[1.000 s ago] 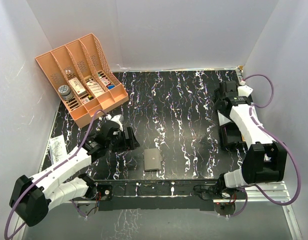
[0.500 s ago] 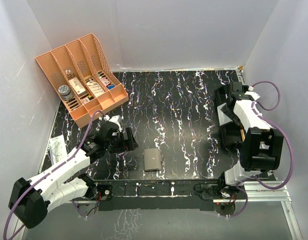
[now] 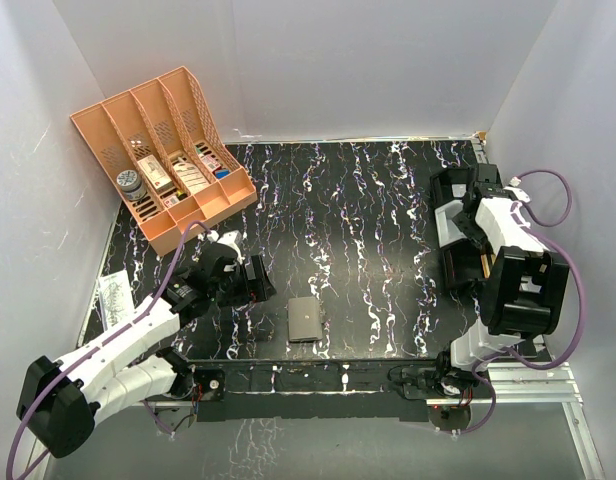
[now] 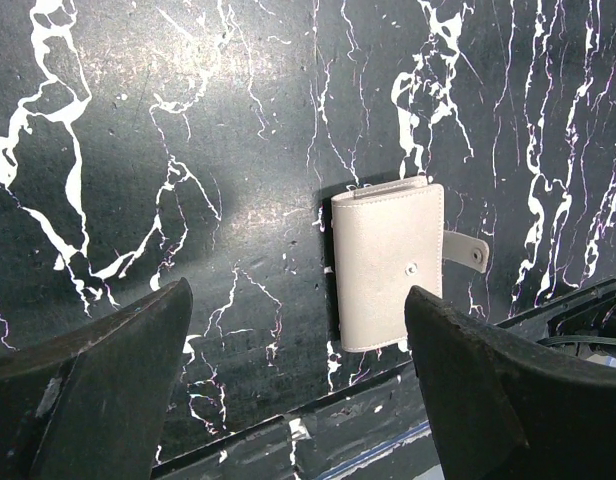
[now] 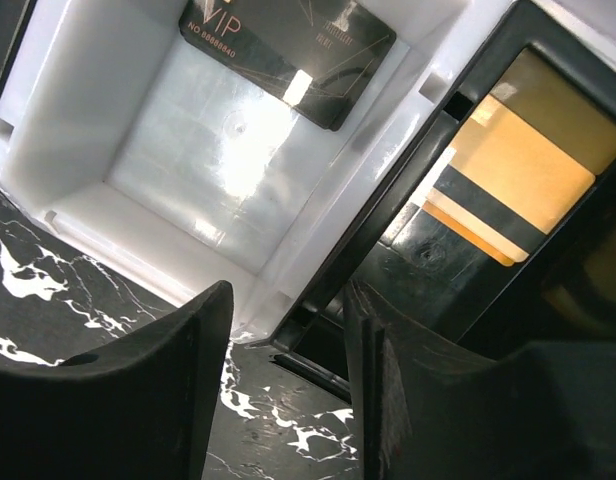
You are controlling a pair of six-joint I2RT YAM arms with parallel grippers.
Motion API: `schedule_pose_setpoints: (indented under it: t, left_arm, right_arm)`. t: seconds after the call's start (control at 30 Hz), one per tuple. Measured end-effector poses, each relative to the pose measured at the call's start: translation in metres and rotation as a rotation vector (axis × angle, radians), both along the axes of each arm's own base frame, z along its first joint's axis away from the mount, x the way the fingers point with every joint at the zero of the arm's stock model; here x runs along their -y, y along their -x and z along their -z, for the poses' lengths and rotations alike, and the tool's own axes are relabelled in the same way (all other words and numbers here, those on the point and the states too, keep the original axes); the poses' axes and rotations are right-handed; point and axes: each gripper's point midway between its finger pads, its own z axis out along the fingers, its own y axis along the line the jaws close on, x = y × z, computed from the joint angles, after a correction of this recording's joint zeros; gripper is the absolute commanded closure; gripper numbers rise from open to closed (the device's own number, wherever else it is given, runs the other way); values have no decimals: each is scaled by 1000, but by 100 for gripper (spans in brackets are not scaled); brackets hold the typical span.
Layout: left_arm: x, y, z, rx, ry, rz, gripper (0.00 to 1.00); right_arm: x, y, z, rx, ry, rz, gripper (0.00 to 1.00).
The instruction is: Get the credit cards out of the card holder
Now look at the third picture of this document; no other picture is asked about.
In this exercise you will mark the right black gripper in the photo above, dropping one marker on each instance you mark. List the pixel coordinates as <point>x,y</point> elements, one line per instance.
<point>476,237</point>

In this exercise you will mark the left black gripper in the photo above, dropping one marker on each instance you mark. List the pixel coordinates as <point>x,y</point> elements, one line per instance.
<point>253,290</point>

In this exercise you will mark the grey leather card holder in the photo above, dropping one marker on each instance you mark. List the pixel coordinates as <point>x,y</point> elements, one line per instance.
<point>304,320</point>

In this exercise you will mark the black and white tray set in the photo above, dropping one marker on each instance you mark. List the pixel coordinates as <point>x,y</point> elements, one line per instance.
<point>459,258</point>

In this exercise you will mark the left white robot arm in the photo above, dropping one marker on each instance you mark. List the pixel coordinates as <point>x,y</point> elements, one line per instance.
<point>62,401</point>

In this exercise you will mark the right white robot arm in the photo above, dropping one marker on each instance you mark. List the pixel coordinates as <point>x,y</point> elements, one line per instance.
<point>523,296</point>

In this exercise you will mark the cards in black tray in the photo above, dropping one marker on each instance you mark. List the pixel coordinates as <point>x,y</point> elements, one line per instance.
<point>458,190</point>

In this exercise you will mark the gold card in tray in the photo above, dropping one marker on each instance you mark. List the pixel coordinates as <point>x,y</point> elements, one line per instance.
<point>487,262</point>

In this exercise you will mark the white label cards stack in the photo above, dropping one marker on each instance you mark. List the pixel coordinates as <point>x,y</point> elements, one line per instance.
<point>189,174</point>

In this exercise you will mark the small pink white packet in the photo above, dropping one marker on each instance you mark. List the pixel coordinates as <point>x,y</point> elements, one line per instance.
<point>208,158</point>

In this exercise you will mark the white printed paper sheet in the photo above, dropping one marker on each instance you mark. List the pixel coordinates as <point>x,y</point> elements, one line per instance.
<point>115,298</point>

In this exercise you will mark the white pink box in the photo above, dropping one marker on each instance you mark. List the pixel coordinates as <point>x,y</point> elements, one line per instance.
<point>155,173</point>

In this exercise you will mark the small round patterned tin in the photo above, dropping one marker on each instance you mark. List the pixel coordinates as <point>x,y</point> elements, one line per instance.
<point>131,185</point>

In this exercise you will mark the orange plastic desk organizer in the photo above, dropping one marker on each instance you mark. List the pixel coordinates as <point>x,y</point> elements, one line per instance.
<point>159,146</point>

